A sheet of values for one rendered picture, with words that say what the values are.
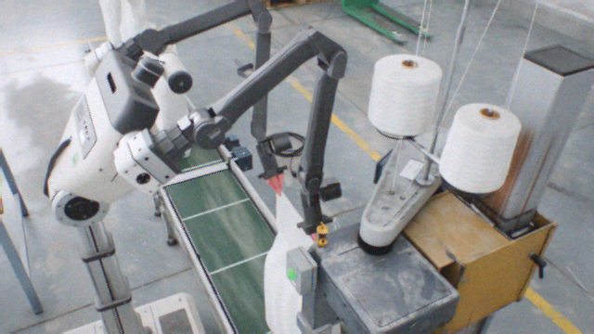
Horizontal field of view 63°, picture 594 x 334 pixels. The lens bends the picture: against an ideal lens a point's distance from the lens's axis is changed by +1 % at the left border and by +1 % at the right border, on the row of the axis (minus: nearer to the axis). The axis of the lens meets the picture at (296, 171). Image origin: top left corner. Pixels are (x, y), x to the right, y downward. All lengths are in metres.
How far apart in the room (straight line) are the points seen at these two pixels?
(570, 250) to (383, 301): 2.50
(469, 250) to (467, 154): 0.30
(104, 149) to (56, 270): 1.84
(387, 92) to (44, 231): 2.66
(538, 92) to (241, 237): 1.74
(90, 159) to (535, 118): 1.12
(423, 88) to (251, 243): 1.55
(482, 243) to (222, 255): 1.49
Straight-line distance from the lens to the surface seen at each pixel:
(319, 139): 1.38
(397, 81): 1.18
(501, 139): 1.05
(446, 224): 1.32
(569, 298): 3.22
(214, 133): 1.23
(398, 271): 1.17
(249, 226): 2.61
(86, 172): 1.44
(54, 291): 3.07
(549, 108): 1.19
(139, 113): 1.35
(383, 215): 1.17
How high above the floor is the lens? 2.20
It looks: 38 degrees down
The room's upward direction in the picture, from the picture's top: 2 degrees clockwise
